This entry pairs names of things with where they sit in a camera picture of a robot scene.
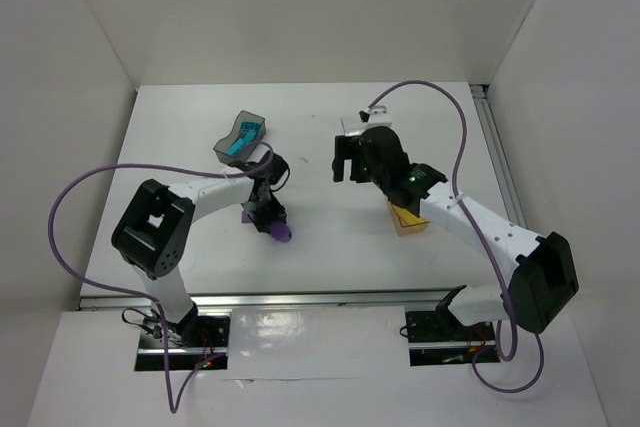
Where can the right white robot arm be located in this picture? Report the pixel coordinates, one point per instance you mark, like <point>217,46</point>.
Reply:
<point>538,273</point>

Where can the orange tinted plastic container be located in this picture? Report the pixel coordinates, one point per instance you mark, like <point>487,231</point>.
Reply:
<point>406,231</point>

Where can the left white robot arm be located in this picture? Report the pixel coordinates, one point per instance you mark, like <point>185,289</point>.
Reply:
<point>153,231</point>

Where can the teal rounded lego brick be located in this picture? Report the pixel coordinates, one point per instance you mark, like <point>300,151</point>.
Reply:
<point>250,128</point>

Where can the long yellow lego plate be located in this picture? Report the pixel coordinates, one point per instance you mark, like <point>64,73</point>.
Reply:
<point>405,218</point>

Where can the purple oval lego brick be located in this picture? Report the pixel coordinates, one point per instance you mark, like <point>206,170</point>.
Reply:
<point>280,232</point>

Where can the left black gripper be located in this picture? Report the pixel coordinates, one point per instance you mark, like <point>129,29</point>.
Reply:
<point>267,215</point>

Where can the aluminium rail frame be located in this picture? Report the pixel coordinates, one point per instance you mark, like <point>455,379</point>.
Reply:
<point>343,238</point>

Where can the dark smoky plastic container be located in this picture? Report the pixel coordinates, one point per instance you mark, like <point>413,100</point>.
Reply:
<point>224,143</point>

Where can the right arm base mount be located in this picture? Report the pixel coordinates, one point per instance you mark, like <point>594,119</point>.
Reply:
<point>436,338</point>

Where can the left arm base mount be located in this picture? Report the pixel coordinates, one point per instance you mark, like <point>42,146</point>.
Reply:
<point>206,344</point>

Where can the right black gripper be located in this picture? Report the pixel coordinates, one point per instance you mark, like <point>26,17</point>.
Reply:
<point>343,158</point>

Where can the purple rounded lego brick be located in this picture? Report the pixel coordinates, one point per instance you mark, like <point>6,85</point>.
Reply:
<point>245,218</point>

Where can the teal rectangular lego brick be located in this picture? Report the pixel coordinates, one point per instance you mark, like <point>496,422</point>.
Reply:
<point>236,148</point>

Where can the small teal lego cube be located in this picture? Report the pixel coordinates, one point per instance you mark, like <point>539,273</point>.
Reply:
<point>249,137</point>

